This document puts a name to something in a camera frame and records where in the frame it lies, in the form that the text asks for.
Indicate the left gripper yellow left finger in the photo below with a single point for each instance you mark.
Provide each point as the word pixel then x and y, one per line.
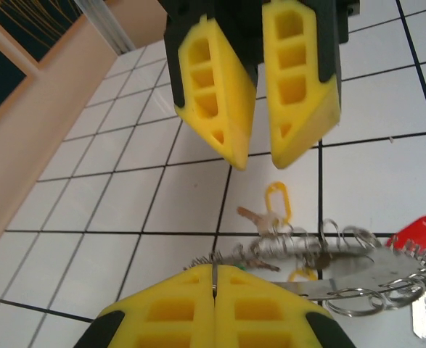
pixel 162 301

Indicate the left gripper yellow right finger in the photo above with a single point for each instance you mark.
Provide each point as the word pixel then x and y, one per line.
pixel 270 304

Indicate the aluminium corner post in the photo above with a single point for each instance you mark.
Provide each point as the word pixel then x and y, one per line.
pixel 107 25

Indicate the key with green tag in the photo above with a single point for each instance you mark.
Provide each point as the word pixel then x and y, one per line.
pixel 263 265

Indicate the key with yellow tag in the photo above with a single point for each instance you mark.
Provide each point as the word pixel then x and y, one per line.
pixel 250 214
pixel 293 277

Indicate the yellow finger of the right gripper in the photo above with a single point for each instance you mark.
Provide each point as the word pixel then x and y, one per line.
pixel 307 116
pixel 230 90

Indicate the round metal keyring disc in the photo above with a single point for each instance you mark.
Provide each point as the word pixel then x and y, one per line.
pixel 397 268

